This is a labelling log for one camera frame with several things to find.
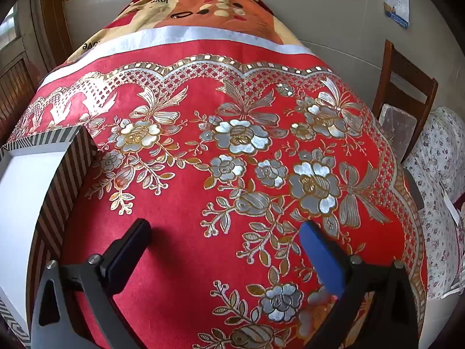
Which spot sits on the printed blanket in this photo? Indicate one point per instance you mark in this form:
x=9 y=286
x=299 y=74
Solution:
x=203 y=14

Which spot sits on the grey chair cushion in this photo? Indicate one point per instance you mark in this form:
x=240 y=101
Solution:
x=397 y=123

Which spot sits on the striped cardboard box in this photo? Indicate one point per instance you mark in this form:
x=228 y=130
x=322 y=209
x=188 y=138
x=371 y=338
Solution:
x=21 y=196

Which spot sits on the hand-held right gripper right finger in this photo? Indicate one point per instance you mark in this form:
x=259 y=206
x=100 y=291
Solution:
x=323 y=258

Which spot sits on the wooden chair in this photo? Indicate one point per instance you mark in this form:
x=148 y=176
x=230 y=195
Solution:
x=410 y=87

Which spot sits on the floral fabric cover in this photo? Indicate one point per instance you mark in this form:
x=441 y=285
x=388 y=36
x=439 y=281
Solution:
x=443 y=152

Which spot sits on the window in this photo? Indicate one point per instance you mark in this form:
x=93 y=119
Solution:
x=11 y=25

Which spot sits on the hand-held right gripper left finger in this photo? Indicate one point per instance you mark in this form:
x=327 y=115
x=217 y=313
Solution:
x=127 y=247

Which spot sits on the wooden door frame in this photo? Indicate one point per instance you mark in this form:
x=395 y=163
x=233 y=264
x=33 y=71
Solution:
x=54 y=25

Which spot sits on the wooden slatted door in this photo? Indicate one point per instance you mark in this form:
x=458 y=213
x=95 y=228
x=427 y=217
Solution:
x=14 y=94

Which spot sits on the red floral tablecloth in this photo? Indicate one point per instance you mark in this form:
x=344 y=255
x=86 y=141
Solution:
x=174 y=225

